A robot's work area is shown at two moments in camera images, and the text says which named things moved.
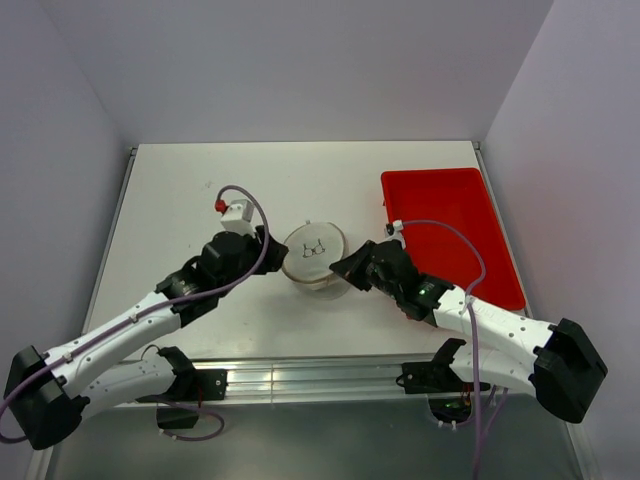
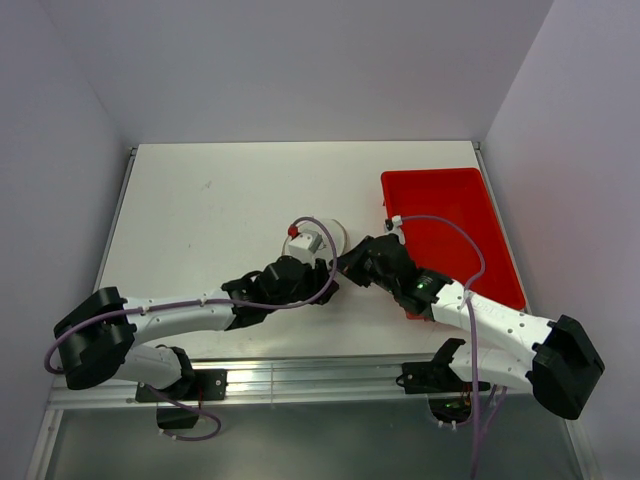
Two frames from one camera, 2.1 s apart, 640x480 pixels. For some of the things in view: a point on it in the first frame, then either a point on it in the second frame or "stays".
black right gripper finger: [354, 267] stays
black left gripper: [275, 257] → [318, 277]
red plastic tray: [451, 232] stays
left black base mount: [191, 384] stays
